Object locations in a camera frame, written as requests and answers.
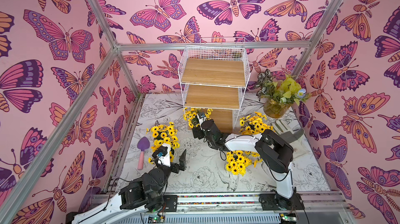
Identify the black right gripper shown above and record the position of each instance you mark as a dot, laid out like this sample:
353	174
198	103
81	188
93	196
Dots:
200	130

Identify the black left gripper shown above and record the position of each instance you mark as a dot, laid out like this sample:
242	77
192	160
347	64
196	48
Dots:
180	166

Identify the sunflower pot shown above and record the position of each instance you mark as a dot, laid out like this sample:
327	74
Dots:
254	123
164	134
157	144
237	162
190	115

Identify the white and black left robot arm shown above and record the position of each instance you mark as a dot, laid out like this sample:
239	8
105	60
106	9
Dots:
145	194

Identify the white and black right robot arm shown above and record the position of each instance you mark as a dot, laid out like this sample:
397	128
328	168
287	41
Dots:
272	149

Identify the green plant in glass vase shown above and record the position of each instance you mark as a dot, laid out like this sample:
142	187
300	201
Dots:
279	95

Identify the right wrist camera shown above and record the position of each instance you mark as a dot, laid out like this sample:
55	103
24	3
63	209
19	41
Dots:
201	117

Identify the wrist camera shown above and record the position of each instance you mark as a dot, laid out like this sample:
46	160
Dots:
162	155
201	117

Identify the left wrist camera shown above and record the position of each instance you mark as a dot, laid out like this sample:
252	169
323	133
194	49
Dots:
162	155

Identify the white wire wooden shelf rack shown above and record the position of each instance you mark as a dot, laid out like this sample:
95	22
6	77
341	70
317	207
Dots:
217	79

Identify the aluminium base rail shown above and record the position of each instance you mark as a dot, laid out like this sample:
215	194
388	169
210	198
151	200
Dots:
326	207

